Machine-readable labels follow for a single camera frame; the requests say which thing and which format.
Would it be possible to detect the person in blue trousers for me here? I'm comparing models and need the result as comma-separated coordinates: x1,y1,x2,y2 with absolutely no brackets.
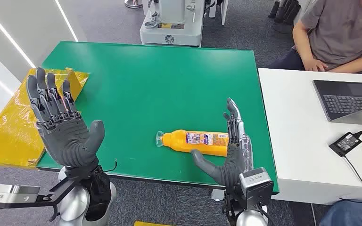
318,200,362,226

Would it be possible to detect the chrome round stand base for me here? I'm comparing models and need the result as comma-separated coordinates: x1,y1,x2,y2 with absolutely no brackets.
124,0,143,9

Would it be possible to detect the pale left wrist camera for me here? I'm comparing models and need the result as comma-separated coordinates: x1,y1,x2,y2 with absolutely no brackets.
0,183,41,205

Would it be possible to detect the black mains cable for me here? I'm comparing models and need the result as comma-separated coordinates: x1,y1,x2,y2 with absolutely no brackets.
338,155,362,204

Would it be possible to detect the black left camera bracket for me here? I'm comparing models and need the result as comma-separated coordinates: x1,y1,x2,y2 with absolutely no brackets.
0,169,102,222

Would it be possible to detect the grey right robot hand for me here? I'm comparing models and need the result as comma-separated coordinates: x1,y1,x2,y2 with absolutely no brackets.
190,97,254,188

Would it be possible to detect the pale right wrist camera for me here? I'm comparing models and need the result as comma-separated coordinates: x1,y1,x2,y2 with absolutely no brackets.
239,167,275,211

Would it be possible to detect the orange plastic bottle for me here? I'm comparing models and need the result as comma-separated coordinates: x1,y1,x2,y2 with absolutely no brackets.
155,129,230,158

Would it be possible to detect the dark grey laptop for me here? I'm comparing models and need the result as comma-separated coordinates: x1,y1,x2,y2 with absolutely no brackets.
313,80,362,126

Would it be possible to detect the white machine base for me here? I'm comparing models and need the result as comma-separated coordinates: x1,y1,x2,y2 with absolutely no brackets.
139,0,230,48

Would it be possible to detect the person's right hand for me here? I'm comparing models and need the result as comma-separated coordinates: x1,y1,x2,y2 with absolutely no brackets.
303,57,329,73

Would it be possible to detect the black power adapter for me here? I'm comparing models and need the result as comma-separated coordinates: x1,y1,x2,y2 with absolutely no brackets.
329,131,362,158

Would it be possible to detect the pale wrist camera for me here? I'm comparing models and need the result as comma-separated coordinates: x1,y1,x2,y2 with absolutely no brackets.
239,167,275,211
0,183,41,205

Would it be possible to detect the yellow flat object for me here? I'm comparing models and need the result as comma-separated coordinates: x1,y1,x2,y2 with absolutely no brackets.
133,221,174,226

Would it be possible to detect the white table foot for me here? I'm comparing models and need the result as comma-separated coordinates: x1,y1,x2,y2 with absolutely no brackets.
211,188,230,202

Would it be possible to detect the yellow tape-wrapped cardboard box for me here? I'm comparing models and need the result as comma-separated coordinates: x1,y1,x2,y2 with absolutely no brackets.
0,67,90,170

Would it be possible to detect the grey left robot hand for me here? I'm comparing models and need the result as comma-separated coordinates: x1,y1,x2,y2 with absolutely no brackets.
26,67,106,170

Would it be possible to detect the black chair base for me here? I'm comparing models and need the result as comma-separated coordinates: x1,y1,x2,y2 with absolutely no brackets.
268,0,302,34

